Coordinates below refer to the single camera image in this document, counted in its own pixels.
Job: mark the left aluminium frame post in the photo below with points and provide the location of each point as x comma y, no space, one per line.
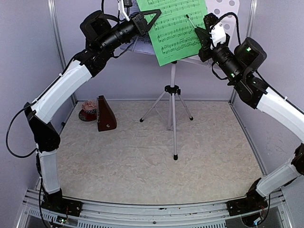
56,31

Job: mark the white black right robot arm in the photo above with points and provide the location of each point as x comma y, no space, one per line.
239,67

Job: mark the green sheet music page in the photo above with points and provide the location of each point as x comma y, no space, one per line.
172,35

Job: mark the brown wooden metronome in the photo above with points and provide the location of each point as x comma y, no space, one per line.
106,119

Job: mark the patterned ceramic bowl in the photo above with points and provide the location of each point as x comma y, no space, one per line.
90,106

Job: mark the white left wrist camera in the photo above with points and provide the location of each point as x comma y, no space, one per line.
123,9

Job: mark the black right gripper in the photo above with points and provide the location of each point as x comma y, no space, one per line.
204,38

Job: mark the right aluminium frame post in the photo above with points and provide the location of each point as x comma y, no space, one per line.
245,51

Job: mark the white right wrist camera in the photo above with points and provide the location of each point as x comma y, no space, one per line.
215,29

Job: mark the white sheet music page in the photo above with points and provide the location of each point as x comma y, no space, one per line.
140,44

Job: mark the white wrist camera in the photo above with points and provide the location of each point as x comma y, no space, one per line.
215,29
123,9

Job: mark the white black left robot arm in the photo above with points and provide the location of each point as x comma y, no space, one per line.
101,41

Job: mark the aluminium frame post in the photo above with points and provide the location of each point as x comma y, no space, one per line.
245,51
56,31

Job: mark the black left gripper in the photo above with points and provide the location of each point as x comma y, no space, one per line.
141,23

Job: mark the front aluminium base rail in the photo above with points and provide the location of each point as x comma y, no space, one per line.
94,214

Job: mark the white perforated music stand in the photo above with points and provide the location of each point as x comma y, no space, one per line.
226,8

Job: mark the dark round saucer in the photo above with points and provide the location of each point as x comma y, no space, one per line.
87,117

